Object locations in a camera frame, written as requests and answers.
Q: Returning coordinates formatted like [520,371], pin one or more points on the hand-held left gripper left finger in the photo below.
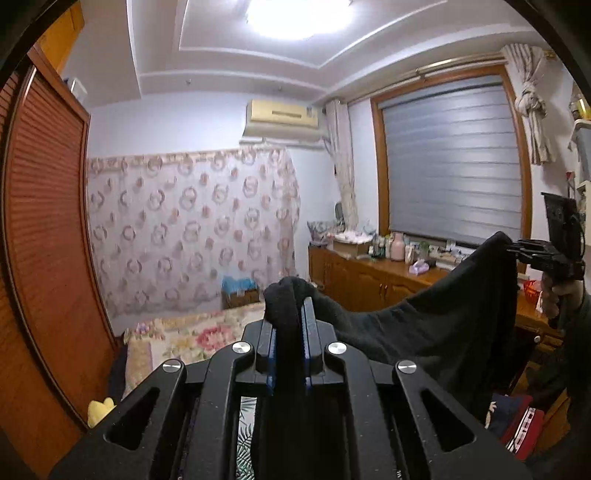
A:
[270,355]

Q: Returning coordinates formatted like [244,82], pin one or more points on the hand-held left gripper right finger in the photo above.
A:
[308,355]

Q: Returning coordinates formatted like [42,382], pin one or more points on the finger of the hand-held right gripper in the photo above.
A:
[526,244]
[526,261]

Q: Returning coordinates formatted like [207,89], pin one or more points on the black printed t-shirt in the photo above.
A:
[438,332]

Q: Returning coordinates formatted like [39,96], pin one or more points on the person's right hand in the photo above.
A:
[570,293]

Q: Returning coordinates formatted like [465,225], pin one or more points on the red basket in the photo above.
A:
[532,290]

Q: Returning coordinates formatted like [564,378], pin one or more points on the leaf-print bedspread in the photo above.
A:
[247,415]

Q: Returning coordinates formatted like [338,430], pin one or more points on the assorted desk clutter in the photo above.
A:
[455,254]

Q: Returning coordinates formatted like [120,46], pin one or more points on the white storage container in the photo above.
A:
[582,147]

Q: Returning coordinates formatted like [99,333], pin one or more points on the wooden sideboard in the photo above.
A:
[351,281]

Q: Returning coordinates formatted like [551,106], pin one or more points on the floral blanket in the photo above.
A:
[184,337]

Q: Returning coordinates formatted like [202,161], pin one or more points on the purple tissue box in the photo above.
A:
[419,267]

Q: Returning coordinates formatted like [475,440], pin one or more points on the grey window blind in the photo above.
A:
[452,161]

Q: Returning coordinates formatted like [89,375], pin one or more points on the small white bottle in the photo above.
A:
[409,254]

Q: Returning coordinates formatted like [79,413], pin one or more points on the open cardboard box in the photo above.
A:
[351,244]

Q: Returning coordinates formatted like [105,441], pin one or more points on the tied beige window curtain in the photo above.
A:
[531,101]
[344,166]

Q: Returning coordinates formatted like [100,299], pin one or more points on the folded floral quilt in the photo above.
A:
[323,230]

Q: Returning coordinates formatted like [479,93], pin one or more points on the pink bottle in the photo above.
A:
[398,247]

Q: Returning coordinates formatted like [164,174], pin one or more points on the group of cosmetic bottles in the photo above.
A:
[381,247]

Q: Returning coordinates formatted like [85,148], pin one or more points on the small grey fan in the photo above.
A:
[340,216]

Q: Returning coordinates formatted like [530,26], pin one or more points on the circle-patterned sheer curtain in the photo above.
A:
[184,230]

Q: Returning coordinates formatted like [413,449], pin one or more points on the red checked garment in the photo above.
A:
[524,434]

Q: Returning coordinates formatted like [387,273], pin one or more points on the yellow plush toy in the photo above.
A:
[99,413]

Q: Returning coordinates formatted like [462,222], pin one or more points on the brass curtain rod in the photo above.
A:
[457,64]

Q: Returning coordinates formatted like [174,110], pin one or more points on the cream air conditioner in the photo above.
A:
[281,122]

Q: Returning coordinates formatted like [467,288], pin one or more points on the wooden louvered wardrobe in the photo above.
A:
[46,230]

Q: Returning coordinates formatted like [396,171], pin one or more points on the round ceiling lamp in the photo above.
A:
[295,16]

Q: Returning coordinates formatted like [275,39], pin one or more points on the white box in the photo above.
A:
[78,89]

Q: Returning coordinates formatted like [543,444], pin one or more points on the wooden top cupboard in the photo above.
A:
[64,37]

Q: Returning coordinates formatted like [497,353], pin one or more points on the wooden window frame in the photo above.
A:
[379,161]

